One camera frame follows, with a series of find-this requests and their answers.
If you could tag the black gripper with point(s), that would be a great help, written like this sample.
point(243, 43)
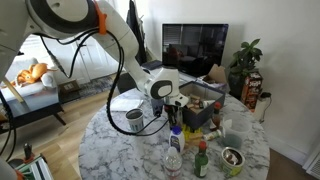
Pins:
point(173, 111)

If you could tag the metal cup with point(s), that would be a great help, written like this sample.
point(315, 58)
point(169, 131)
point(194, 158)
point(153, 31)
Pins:
point(135, 123)

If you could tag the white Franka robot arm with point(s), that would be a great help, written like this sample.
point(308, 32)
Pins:
point(126, 50)

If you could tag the clear plastic cup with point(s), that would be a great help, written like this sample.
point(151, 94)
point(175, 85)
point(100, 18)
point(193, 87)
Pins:
point(236, 133)

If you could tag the white bottle blue cap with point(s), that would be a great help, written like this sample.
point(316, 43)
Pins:
point(176, 140)

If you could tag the dark blue open box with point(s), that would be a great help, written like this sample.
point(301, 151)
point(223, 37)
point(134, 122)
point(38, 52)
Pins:
point(200, 118)

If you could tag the tan wooden block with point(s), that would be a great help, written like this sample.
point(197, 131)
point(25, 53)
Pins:
point(195, 141)

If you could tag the small white bottle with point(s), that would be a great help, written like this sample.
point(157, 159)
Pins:
point(208, 103)

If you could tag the small beige lying bottle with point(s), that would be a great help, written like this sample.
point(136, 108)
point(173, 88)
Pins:
point(212, 135)

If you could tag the clear plastic water bottle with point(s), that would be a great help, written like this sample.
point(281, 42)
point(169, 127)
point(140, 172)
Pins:
point(172, 163)

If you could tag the brown sauce bottle red cap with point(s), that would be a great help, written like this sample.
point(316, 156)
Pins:
point(216, 118)

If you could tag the green glass bottle red cap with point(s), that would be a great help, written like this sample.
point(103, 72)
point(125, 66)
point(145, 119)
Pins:
point(201, 163)

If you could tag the white paper napkin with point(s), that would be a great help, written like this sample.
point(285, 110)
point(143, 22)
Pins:
point(125, 105)

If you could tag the black chair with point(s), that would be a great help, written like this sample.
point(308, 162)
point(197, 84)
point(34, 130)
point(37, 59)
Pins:
point(126, 83)

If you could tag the open cardboard box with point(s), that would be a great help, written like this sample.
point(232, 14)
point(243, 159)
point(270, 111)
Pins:
point(216, 75)

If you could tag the open green tin can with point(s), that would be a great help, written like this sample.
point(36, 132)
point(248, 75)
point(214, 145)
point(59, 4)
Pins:
point(230, 166)

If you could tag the black flat television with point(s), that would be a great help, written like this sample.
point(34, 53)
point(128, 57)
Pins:
point(195, 46)

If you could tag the orange Jenga box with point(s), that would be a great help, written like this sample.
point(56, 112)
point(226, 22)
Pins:
point(251, 90)

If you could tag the patterned floor rug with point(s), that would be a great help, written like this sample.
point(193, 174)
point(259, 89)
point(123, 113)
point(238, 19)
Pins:
point(96, 86)

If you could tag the white plugged device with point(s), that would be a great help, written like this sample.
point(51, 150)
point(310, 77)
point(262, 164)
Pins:
point(261, 110)

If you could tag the green potted plant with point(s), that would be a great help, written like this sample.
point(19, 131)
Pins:
point(245, 60)

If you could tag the dark hanging clothes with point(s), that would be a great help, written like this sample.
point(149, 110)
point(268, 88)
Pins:
point(141, 30)

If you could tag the white door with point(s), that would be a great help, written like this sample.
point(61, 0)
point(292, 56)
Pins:
point(90, 60)

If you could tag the small brown floor box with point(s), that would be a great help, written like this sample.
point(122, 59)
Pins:
point(69, 86)

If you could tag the black low bench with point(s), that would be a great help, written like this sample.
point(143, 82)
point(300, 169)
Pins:
point(33, 106)

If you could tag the white baseboard vent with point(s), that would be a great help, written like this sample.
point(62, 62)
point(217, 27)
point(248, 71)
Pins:
point(313, 165)

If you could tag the green white crate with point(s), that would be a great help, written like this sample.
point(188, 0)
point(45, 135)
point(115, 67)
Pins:
point(35, 168)

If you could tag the black clamp knob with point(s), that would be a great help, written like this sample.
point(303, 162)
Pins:
point(28, 151)

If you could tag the orange stuffed toy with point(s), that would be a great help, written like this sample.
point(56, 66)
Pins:
point(31, 73)

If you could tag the window with white blinds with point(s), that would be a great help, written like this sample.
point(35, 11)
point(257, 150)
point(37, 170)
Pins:
point(28, 46)

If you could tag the tan wooden beam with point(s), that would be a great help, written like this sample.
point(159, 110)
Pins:
point(11, 87)

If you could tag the light grey sofa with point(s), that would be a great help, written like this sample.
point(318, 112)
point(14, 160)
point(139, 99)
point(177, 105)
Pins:
point(16, 66)

